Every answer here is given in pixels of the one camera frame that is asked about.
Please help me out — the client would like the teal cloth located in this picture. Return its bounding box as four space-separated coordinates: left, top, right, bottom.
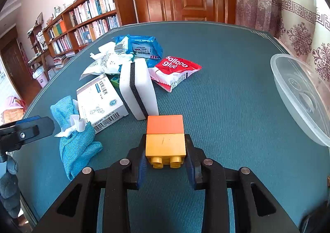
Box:
50 95 103 181

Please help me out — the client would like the small wooden shelf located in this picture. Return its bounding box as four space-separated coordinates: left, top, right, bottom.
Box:
27 12 51 81

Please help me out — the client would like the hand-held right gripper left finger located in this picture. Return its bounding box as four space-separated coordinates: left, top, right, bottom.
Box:
32 134 149 233

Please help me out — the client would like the dark wooden door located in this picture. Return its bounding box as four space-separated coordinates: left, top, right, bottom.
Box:
0 27 35 99

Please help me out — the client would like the orange toy brick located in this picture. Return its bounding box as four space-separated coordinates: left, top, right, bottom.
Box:
146 114 185 135

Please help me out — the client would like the white printed pouch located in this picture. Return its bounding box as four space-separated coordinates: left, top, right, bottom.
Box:
80 43 136 81

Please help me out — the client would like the pink bin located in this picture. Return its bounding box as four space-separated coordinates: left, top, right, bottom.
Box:
35 66 49 88

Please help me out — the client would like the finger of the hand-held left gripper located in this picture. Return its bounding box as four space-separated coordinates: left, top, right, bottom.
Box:
0 116 55 151

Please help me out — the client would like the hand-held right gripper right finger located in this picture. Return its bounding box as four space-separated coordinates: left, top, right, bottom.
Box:
183 134 301 233

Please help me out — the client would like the white purple patterned curtain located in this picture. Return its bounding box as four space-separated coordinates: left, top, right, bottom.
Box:
235 0 330 81

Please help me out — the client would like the green plastic item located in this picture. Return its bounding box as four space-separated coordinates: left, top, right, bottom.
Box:
108 74 121 89

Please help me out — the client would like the white sponge with black stripe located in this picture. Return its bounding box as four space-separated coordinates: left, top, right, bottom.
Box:
119 58 159 121

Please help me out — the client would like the person's left hand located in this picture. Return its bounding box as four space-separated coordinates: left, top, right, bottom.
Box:
0 156 21 219

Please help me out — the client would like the pink cloth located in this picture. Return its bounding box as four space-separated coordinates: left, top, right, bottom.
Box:
0 96 26 125

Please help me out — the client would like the wooden bookshelf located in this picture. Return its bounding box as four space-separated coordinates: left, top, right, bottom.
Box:
42 0 138 62

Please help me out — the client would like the yellow toy brick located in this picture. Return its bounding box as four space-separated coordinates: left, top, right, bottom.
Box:
145 133 186 169

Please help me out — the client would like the white medicine box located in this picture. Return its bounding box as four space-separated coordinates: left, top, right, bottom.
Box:
76 73 129 135

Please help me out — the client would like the clear plastic bowl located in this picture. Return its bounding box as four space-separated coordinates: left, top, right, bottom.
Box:
270 53 330 147

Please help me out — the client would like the red glue packet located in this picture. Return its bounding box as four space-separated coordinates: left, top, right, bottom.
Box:
148 56 203 93

